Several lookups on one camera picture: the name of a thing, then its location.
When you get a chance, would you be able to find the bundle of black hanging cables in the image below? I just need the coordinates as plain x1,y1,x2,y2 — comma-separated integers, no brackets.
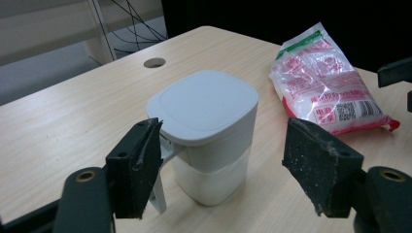
91,0,169,56

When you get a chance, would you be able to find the white lidded container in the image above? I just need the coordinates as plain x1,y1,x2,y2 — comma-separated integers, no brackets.
146,69,259,215

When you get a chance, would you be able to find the dark round table grommet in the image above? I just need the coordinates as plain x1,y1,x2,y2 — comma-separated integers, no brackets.
143,56,167,69

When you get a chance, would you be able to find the pink bag of white granules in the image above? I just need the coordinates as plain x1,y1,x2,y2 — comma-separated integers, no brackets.
269,22,401,136

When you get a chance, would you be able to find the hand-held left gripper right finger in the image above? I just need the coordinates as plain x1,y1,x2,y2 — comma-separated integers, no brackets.
281,116,365,218

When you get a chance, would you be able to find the black curtain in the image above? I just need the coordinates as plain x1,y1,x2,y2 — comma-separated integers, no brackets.
160,0,412,74

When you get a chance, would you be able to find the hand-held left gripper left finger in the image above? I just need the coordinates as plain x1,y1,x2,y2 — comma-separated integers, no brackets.
105,117,163,219

